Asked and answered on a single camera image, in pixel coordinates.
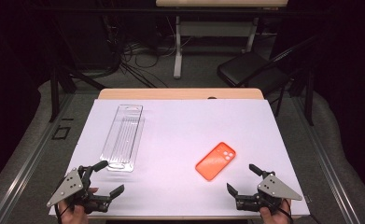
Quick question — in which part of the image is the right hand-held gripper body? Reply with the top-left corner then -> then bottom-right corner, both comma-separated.
235,173 -> 303,215

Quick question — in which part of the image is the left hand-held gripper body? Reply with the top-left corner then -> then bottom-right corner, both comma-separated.
46,165 -> 113,215

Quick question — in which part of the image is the orange phone case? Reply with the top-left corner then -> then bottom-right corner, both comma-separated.
194,141 -> 237,182

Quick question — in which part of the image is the clear plastic slotted rack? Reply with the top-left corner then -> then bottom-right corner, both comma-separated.
99,104 -> 146,173

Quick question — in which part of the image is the person's right hand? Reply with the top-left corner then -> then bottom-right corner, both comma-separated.
259,199 -> 293,224

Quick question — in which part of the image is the person's left hand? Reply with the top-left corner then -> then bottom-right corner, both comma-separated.
58,186 -> 100,224

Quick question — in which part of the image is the white table sheet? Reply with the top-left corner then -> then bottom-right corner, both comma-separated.
49,98 -> 311,217

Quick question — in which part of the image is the black metal stand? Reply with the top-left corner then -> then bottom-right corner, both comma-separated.
288,66 -> 316,127
48,18 -> 108,123

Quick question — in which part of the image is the black folding chair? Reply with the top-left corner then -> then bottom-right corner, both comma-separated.
217,35 -> 319,118

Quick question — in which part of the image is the light wooden table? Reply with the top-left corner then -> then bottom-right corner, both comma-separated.
54,88 -> 310,220

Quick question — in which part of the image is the white-legged wooden desk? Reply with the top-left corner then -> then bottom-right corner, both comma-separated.
155,0 -> 289,79

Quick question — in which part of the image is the right hand-held gripper cable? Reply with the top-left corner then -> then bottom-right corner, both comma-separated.
276,204 -> 323,224

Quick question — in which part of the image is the hand-held gripper cable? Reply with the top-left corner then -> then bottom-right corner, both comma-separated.
54,199 -> 71,224
276,204 -> 323,224

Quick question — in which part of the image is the left hand-held gripper cable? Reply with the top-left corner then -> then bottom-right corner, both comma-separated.
54,199 -> 71,224

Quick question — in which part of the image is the metal floor rail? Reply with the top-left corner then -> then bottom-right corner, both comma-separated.
291,94 -> 363,224
0,92 -> 76,224

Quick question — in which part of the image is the bundle of floor cables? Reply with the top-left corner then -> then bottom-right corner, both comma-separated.
102,15 -> 193,89

